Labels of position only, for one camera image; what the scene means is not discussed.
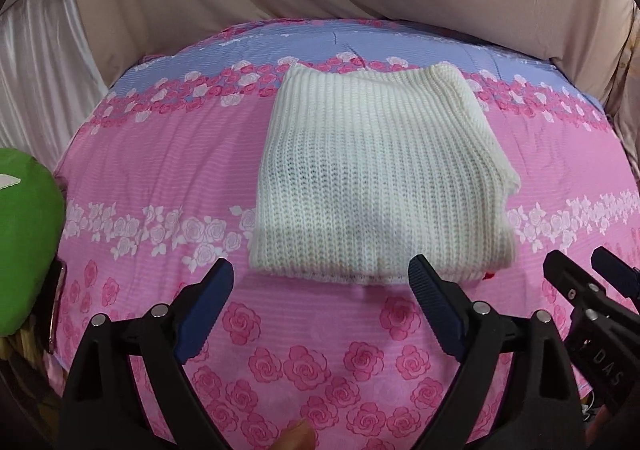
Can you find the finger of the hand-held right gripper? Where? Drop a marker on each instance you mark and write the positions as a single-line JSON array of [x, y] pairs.
[[565, 275], [617, 270]]

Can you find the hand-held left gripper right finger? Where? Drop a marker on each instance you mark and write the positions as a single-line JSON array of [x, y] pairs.
[[435, 300]]

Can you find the white satin curtain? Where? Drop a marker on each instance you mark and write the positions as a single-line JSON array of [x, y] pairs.
[[45, 70]]

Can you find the pink floral bed sheet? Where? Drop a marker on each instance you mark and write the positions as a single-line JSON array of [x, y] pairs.
[[150, 170]]

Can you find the dark flat phone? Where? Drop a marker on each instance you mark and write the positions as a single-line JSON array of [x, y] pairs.
[[54, 310]]

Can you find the person's left hand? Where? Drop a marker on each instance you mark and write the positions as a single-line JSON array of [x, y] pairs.
[[298, 436]]

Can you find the white knitted sweater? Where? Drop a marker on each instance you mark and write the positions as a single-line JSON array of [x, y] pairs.
[[370, 180]]

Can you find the green cushion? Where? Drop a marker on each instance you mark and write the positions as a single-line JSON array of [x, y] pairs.
[[27, 240]]

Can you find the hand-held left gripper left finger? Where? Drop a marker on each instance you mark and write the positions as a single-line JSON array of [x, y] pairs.
[[207, 310]]

